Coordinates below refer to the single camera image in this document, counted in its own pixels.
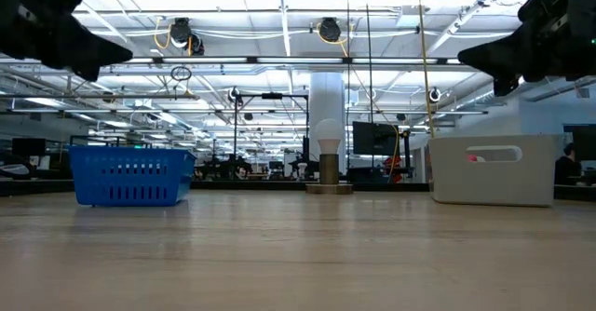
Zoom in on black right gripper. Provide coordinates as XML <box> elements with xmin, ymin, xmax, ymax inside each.
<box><xmin>458</xmin><ymin>0</ymin><xmax>572</xmax><ymax>97</ymax></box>

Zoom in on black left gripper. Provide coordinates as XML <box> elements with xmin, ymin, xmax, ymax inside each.
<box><xmin>0</xmin><ymin>0</ymin><xmax>134</xmax><ymax>83</ymax></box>

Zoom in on black monitor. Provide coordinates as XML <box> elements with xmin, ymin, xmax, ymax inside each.
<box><xmin>352</xmin><ymin>120</ymin><xmax>401</xmax><ymax>156</ymax></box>
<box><xmin>562</xmin><ymin>123</ymin><xmax>596</xmax><ymax>162</ymax></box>

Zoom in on person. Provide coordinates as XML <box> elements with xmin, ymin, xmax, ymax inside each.
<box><xmin>553</xmin><ymin>142</ymin><xmax>583</xmax><ymax>185</ymax></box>

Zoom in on white plastic storage bin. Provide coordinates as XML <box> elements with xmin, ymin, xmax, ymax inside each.
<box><xmin>427</xmin><ymin>133</ymin><xmax>558</xmax><ymax>208</ymax></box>

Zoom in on blue plastic slotted basket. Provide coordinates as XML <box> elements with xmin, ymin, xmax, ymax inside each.
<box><xmin>68</xmin><ymin>145</ymin><xmax>197</xmax><ymax>208</ymax></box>

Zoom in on red object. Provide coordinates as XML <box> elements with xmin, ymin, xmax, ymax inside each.
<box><xmin>384</xmin><ymin>155</ymin><xmax>402</xmax><ymax>184</ymax></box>

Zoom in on white column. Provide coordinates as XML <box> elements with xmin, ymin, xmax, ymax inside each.
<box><xmin>309</xmin><ymin>71</ymin><xmax>348</xmax><ymax>177</ymax></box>

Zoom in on white light bulb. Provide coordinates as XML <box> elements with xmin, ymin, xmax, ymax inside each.
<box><xmin>315</xmin><ymin>117</ymin><xmax>345</xmax><ymax>156</ymax></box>

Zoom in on brass lamp base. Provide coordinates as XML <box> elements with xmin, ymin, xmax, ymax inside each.
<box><xmin>305</xmin><ymin>152</ymin><xmax>354</xmax><ymax>196</ymax></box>

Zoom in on yellow hanging cable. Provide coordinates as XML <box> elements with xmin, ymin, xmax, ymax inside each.
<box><xmin>415</xmin><ymin>0</ymin><xmax>437</xmax><ymax>139</ymax></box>

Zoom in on black ceiling cable reel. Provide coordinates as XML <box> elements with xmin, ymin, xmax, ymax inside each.
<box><xmin>169</xmin><ymin>16</ymin><xmax>206</xmax><ymax>57</ymax></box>
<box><xmin>318</xmin><ymin>16</ymin><xmax>343</xmax><ymax>43</ymax></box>

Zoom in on yellow reel cable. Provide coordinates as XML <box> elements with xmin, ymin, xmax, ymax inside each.
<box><xmin>316</xmin><ymin>21</ymin><xmax>401</xmax><ymax>182</ymax></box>

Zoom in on black stand frame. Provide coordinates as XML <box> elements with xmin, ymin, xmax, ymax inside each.
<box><xmin>232</xmin><ymin>91</ymin><xmax>311</xmax><ymax>172</ymax></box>

